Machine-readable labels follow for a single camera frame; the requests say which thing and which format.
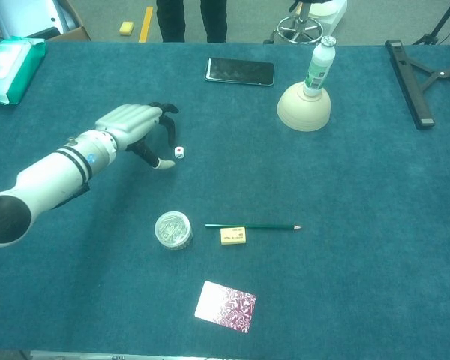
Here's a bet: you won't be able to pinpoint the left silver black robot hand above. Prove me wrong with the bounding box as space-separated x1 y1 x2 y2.
94 101 180 172

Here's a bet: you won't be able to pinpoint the yellow floor tape strip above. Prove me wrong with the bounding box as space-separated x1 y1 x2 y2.
138 6 154 44

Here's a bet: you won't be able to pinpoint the cardboard box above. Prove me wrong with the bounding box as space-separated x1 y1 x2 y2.
0 0 92 41

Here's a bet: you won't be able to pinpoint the person legs black trousers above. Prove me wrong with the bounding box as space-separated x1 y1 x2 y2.
156 0 228 44

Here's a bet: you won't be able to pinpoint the black smartphone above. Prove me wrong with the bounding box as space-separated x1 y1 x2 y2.
204 57 275 87

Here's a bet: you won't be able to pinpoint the green wet wipes pack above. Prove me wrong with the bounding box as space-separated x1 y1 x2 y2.
0 36 47 106

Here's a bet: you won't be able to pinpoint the yellow eraser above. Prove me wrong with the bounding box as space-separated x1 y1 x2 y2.
220 226 247 246

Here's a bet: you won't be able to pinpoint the green pencil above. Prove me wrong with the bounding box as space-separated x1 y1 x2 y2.
205 223 303 231

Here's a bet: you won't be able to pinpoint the beige upturned bowl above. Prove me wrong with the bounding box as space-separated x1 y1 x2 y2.
277 82 332 132

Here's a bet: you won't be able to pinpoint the chrome stool base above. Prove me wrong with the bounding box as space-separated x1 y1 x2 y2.
262 0 326 45

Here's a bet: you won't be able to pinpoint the white plastic bottle green label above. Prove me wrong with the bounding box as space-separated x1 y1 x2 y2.
302 35 337 98

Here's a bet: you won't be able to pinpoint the red patterned playing card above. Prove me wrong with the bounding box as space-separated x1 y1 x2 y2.
193 280 257 333

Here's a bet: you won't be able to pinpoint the white machine base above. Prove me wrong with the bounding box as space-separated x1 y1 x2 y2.
307 0 349 37

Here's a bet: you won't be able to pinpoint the black folding stand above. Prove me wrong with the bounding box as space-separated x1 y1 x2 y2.
384 38 450 131

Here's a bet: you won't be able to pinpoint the black tripod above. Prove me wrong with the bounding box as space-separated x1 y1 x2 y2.
412 0 450 46

